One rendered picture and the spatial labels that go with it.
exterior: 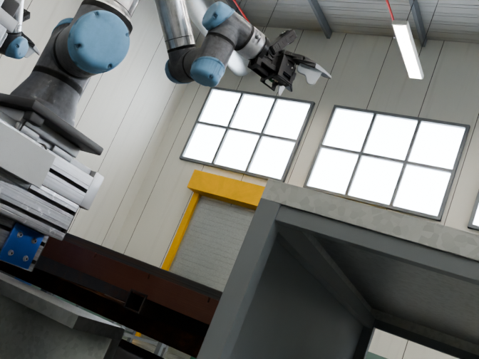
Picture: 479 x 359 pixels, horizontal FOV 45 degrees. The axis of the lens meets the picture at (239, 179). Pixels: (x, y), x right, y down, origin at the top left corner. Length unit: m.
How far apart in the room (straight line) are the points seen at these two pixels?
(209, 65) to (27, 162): 0.49
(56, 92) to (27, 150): 0.23
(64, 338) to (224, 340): 0.62
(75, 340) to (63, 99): 0.59
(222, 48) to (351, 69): 10.66
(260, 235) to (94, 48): 0.50
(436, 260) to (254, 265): 0.30
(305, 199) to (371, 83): 10.70
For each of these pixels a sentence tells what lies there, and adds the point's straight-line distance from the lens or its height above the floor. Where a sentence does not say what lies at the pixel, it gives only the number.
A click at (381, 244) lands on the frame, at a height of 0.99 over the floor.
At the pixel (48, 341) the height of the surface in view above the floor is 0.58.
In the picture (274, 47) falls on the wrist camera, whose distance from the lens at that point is 1.50.
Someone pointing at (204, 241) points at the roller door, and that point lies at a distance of 11.49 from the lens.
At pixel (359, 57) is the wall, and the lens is 12.13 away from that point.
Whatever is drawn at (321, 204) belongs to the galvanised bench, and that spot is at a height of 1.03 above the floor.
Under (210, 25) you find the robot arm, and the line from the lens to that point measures 1.42.
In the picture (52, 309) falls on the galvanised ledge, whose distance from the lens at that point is 1.38.
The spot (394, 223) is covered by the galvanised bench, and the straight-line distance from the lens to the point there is 0.99.
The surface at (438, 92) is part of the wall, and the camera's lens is 11.31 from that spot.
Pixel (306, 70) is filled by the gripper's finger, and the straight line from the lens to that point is 1.52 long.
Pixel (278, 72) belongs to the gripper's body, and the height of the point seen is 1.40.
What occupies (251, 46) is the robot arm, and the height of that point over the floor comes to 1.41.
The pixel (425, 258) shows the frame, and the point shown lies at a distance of 0.98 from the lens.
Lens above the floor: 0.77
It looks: 14 degrees up
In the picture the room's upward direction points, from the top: 22 degrees clockwise
